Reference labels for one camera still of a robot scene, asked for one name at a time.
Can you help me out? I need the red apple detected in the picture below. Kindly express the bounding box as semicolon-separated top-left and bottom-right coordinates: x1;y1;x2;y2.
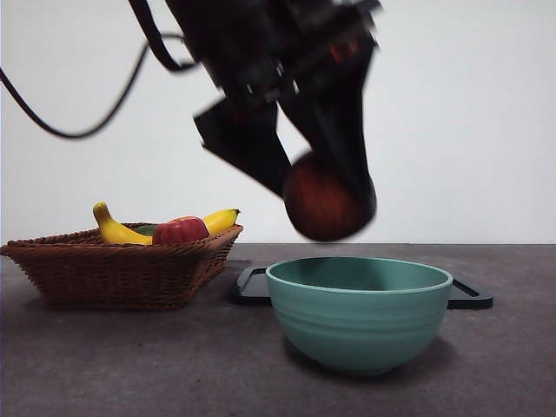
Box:
151;215;211;246

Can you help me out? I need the dark red plum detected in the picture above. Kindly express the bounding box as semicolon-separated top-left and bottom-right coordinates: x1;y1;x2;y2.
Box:
281;151;377;242

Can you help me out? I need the black rectangular tray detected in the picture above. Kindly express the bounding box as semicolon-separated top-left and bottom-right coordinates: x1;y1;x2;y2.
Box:
228;265;495;311

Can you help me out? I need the teal ribbed bowl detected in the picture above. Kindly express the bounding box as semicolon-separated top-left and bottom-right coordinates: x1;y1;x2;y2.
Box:
265;256;453;377

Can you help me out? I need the flat black cable strap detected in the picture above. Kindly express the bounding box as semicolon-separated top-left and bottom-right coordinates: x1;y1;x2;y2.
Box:
128;0;201;73

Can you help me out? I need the yellow banana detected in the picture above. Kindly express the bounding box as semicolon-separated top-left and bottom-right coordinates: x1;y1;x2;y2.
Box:
92;202;242;247

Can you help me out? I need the brown wicker basket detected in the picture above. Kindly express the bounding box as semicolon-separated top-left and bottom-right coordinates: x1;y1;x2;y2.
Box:
0;223;244;311

